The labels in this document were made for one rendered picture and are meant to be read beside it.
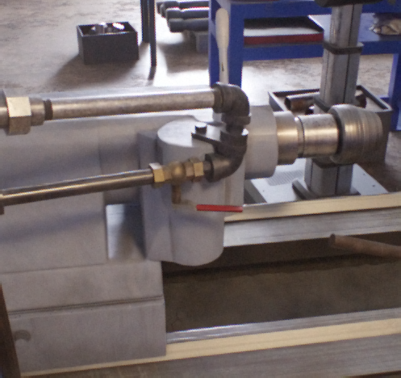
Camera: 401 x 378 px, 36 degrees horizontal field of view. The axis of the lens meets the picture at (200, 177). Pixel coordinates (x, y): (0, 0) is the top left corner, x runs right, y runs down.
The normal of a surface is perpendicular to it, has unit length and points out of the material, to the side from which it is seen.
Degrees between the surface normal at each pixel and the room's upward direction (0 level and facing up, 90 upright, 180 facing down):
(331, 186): 90
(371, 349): 0
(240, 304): 11
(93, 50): 90
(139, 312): 90
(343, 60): 90
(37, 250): 66
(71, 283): 62
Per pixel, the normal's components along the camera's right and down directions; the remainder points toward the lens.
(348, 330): 0.11, -0.22
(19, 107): 0.45, -0.14
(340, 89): 0.30, 0.47
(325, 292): 0.15, -0.82
